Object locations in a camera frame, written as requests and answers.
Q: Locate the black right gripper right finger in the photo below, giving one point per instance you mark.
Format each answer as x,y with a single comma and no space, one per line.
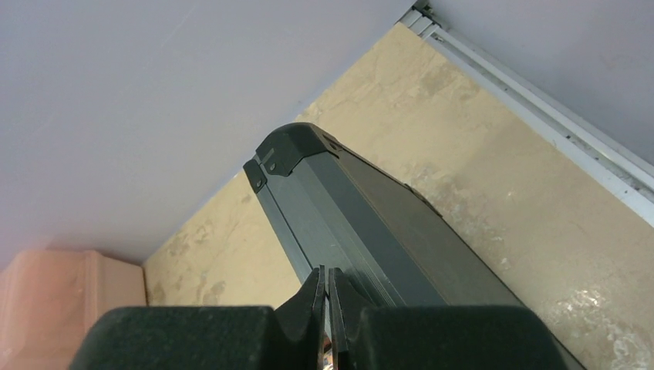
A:
366,336

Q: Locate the black poker set case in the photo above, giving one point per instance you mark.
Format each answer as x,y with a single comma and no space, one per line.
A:
329,207

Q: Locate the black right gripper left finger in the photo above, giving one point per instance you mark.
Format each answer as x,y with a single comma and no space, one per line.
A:
211,337

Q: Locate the aluminium table edge rail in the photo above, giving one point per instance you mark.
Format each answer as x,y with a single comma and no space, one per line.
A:
626,176

